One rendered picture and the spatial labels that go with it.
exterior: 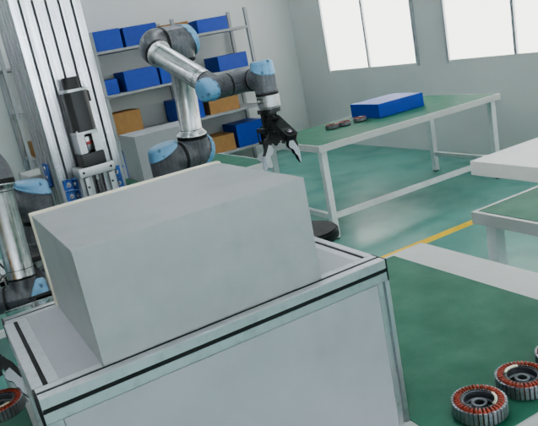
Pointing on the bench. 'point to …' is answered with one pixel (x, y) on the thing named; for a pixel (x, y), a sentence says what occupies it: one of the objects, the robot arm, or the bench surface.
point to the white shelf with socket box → (518, 161)
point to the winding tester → (175, 253)
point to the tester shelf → (368, 278)
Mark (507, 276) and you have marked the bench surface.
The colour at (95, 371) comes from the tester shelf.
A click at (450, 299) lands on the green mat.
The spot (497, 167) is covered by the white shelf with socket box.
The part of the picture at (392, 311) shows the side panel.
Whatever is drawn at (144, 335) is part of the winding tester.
